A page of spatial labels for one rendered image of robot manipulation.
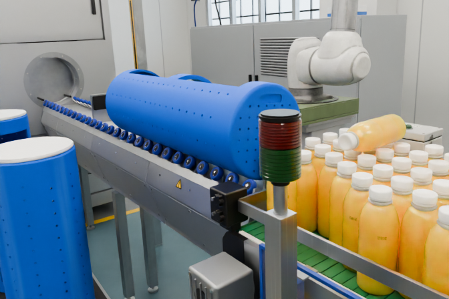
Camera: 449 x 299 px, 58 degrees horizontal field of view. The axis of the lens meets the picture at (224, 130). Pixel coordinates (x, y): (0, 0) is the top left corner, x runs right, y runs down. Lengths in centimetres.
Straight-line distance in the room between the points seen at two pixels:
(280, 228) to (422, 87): 348
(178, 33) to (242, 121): 586
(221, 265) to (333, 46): 101
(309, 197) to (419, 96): 316
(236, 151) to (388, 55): 210
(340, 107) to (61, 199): 115
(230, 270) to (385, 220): 37
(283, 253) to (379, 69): 242
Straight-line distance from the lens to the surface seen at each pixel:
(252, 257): 99
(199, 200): 131
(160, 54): 676
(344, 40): 167
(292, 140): 59
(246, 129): 112
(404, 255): 81
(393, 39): 310
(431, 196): 77
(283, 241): 66
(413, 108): 411
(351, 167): 89
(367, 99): 293
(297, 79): 181
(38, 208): 140
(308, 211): 100
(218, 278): 94
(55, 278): 151
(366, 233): 79
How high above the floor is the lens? 138
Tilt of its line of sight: 14 degrees down
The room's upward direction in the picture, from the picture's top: 2 degrees counter-clockwise
